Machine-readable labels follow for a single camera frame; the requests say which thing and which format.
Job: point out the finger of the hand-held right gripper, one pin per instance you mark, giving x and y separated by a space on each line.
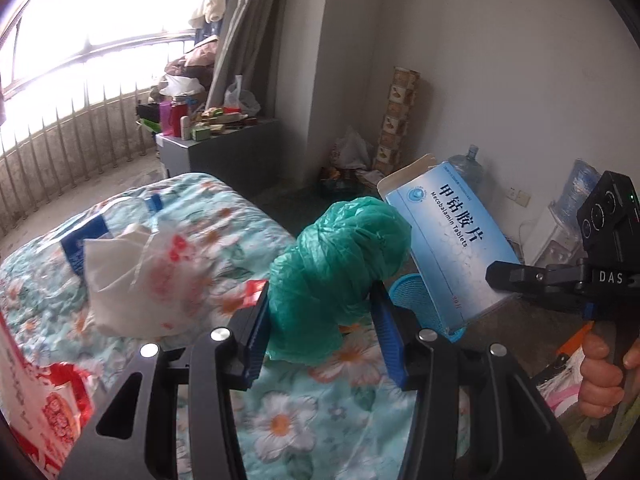
520 276

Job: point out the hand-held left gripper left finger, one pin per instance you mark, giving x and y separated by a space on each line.
257 332

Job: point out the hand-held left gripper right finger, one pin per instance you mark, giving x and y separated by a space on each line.
389 332

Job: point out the blue plastic basket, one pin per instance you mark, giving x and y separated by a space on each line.
415 305

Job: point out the blue medicine box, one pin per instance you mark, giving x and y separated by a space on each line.
450 240

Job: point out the green plastic bag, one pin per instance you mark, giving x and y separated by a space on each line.
325 270

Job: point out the person's right hand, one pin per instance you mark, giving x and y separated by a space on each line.
600 380

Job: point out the water dispenser with jug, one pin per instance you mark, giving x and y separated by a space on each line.
575 195

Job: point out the orange tool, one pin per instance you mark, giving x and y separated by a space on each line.
575 342

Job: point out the floral blanket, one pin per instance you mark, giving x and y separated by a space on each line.
300 410

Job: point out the white red-printed plastic bag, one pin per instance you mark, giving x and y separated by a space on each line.
185 280

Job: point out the blue water jug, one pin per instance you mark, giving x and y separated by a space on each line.
467 170

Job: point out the pink floral sheet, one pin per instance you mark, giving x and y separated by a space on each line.
565 410

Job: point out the white tissue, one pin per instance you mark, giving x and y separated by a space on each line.
110 270

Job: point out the grey cabinet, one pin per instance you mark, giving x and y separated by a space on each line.
225 160

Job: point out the translucent plastic bag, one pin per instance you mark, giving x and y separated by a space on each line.
352 150

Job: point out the clear bottle with blue label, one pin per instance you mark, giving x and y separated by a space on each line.
80 250

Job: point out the stack of brown cartons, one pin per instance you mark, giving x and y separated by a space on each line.
397 115

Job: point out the green box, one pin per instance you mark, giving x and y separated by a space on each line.
201 133

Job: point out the small white bottle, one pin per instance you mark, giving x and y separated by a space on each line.
186 127

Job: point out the red bottle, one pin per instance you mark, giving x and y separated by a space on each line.
178 117

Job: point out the pink bottle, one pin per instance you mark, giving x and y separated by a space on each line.
165 117

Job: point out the red snack packet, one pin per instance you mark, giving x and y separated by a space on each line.
30 410

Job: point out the black box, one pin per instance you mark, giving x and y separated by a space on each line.
147 111

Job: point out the pile of clothes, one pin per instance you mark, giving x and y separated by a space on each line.
190 65

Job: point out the balcony railing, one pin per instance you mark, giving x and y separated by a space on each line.
75 125

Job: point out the grey curtain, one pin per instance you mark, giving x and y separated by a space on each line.
245 35

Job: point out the wall socket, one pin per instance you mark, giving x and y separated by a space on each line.
520 196

